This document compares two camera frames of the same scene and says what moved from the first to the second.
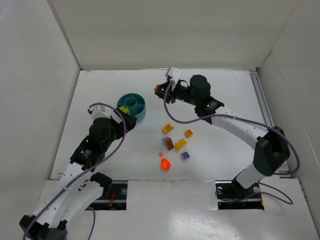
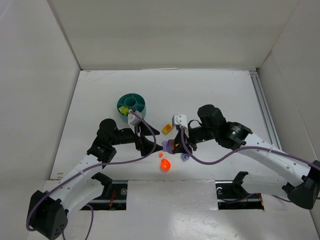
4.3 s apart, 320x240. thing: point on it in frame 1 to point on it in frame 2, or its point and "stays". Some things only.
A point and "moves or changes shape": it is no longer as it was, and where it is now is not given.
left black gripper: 122,120 to 138,139
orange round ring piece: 165,165 stays
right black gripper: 169,92 to 185,140
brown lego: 169,143 moves or changes shape
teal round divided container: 135,103 stays
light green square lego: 124,109 stays
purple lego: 163,140 to 167,146
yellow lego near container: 167,128 stays
